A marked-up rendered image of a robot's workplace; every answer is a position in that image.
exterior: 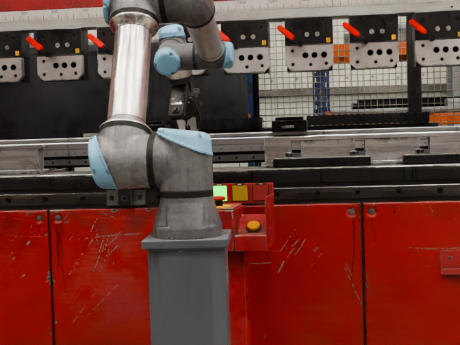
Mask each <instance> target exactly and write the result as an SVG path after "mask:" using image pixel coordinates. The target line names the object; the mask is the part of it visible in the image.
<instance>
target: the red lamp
mask: <svg viewBox="0 0 460 345"><path fill-rule="evenodd" d="M266 196H268V185H260V186H253V200H254V201H265V197H266Z"/></svg>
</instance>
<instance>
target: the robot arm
mask: <svg viewBox="0 0 460 345"><path fill-rule="evenodd" d="M214 15H215V5H214V1H213V0H103V17H104V19H105V22H106V23H107V24H108V25H109V26H110V29H111V31H112V32H113V33H114V34H115V37H114V51H113V59H112V74H111V82H110V96H109V104H108V112H107V120H106V121H105V122H104V123H102V124H101V125H100V127H99V136H94V137H91V138H90V139H89V142H88V158H89V163H90V169H91V173H92V176H93V179H94V181H95V183H96V184H97V185H98V186H99V187H100V188H103V189H116V190H119V189H135V188H159V193H160V202H159V207H158V211H157V215H156V217H155V222H154V225H153V237H154V238H157V239H163V240H195V239H204V238H214V237H218V236H220V235H222V234H223V230H222V221H221V219H220V216H219V213H218V210H217V208H216V204H215V202H214V185H213V164H212V155H213V153H212V141H211V138H210V136H209V135H208V134H207V133H205V132H201V131H199V124H200V121H201V112H200V110H199V107H200V106H201V105H202V100H201V93H200V90H199V88H194V86H193V82H192V79H193V78H192V70H205V69H220V70H221V69H223V68H231V67H233V64H234V49H233V44H232V42H225V41H222V38H221V35H220V32H219V30H218V26H217V24H216V20H215V18H214ZM161 23H181V24H182V25H184V26H185V27H187V29H188V32H189V34H190V37H191V39H192V41H193V43H187V42H186V35H185V33H184V30H183V27H182V26H181V25H177V24H174V25H167V26H164V27H162V28H161V29H159V24H161ZM158 31H159V40H160V46H159V49H158V50H157V52H156V53H155V58H154V66H155V69H156V70H157V72H159V73H160V74H162V75H165V76H168V79H169V83H170V84H172V85H176V86H173V87H172V91H171V96H170V105H169V111H168V115H169V117H170V119H171V120H172V121H173V123H174V124H175V126H176V128H177V129H169V128H159V129H158V130H157V135H152V131H151V129H150V127H149V126H148V125H146V106H147V96H148V86H149V67H150V57H151V39H152V37H154V36H155V35H156V34H157V33H158ZM195 90H196V91H195ZM199 97H200V100H201V101H200V100H199ZM197 98H198V99H197ZM198 100H199V101H198ZM198 102H199V106H198ZM186 115H188V116H189V117H190V118H189V119H188V120H186V118H185V116H186ZM188 125H189V126H190V130H189V129H188Z"/></svg>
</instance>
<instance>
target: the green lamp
mask: <svg viewBox="0 0 460 345"><path fill-rule="evenodd" d="M214 196H225V198H226V199H225V200H224V201H227V186H214Z"/></svg>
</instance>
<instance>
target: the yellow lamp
mask: <svg viewBox="0 0 460 345"><path fill-rule="evenodd" d="M232 190H233V201H247V200H248V192H247V186H232Z"/></svg>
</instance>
